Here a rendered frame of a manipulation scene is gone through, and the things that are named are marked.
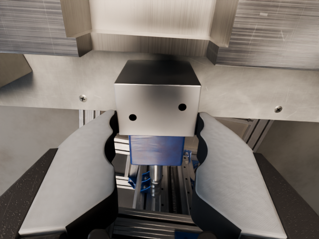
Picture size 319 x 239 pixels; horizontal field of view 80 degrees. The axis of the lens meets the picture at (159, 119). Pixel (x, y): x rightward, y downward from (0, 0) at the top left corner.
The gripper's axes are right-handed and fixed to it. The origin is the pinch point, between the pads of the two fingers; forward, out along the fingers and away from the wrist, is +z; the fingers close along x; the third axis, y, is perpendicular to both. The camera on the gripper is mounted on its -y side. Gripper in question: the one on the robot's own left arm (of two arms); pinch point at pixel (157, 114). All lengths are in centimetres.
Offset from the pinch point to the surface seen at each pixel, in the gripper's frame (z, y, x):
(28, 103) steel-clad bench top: 4.6, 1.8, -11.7
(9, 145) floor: 85, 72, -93
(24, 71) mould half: 3.7, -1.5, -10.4
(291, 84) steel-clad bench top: 4.6, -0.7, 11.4
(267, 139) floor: 85, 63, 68
